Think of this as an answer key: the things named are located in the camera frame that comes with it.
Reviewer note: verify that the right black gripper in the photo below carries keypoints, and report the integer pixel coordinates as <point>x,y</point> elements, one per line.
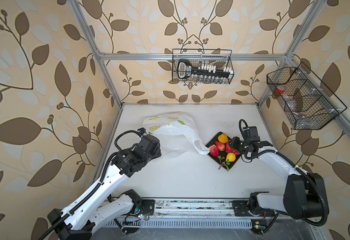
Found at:
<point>233,143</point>

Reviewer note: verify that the back black wire basket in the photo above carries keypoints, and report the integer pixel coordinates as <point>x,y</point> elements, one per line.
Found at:
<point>218,57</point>

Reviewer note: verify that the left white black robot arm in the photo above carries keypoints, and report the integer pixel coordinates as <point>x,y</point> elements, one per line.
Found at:
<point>117,169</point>

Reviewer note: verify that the yellow fake fruit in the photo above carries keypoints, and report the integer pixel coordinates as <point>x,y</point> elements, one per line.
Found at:
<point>223,138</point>

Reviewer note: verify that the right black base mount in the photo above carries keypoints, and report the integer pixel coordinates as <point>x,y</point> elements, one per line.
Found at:
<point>243,208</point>

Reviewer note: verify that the white plastic bag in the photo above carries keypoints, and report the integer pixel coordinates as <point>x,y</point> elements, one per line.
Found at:
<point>177,133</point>

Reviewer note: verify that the black square plate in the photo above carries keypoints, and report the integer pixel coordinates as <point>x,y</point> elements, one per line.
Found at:
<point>221,153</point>

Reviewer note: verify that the aluminium rail frame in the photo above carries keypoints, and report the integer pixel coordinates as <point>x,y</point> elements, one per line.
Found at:
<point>172,208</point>

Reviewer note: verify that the black wire basket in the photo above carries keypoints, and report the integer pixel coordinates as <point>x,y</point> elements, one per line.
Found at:
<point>218,57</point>
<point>312,102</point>

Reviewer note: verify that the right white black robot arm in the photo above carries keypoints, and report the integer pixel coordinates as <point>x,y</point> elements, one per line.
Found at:
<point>304,197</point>

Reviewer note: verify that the green leafy sprig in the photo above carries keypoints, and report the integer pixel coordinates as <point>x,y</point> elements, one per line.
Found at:
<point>224,163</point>

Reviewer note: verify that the right black wire basket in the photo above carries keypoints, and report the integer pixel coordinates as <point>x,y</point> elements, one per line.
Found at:
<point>312,102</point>

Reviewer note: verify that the red fake strawberry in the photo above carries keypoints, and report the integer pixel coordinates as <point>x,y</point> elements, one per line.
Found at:
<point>220,146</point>
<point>229,149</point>

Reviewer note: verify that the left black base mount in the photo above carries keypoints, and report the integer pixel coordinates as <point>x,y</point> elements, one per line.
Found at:
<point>145,207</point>

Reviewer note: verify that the red capped clear bottle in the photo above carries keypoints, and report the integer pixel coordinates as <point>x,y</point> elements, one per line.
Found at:
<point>280,92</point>

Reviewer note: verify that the black socket tool set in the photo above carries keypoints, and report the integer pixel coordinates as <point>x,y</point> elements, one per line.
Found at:
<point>186,70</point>

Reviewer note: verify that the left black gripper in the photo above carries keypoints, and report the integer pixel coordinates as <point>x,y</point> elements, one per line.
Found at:
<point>158,150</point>

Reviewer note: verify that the yellow fake lemon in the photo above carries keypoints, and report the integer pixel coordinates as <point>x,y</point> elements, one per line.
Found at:
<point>230,157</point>

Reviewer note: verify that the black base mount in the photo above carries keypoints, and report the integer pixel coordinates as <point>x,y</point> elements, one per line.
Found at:
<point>145,207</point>
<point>243,208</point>

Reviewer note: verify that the peach fake fruit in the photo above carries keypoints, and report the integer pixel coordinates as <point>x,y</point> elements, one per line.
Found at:
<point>214,151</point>

